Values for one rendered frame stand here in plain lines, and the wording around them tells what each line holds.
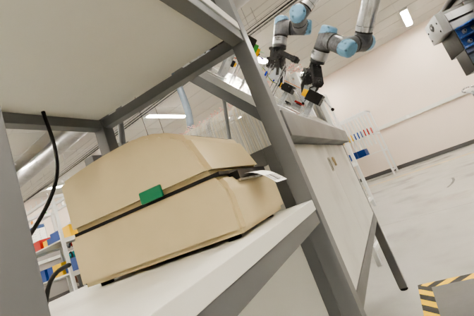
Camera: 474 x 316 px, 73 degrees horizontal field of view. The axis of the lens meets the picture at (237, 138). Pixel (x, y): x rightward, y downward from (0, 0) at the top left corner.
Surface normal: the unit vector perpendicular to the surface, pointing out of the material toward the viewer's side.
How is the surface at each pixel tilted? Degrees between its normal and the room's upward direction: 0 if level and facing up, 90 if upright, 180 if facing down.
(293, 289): 90
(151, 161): 90
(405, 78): 90
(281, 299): 90
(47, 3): 180
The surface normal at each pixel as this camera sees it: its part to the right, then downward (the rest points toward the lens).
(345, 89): -0.56, 0.04
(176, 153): -0.38, -0.04
